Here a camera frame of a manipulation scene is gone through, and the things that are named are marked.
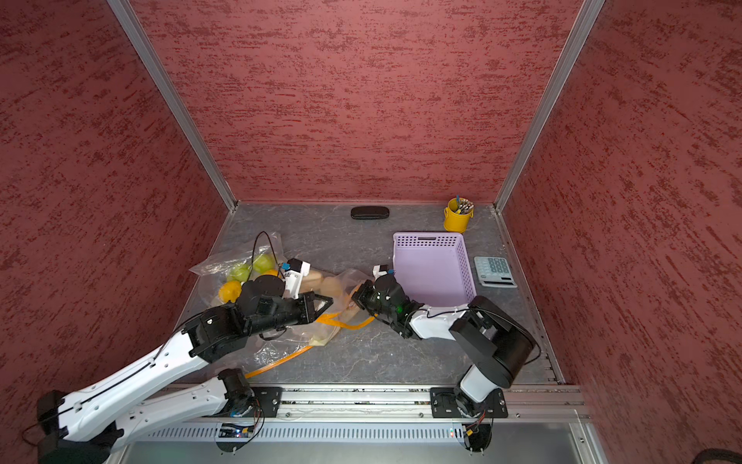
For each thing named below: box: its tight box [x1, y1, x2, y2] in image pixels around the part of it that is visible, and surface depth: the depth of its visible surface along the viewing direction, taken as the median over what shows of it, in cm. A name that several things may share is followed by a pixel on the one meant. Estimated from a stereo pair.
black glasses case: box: [349, 205, 391, 221], surface depth 117 cm
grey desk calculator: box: [473, 256, 518, 289], surface depth 100 cm
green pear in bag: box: [253, 253, 276, 274], surface depth 98 cm
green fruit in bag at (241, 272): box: [228, 262, 253, 284], surface depth 96 cm
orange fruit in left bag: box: [218, 281, 243, 303], surface depth 91 cm
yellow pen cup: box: [443, 197, 475, 234], surface depth 111 cm
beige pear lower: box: [320, 276, 343, 298], surface depth 93 cm
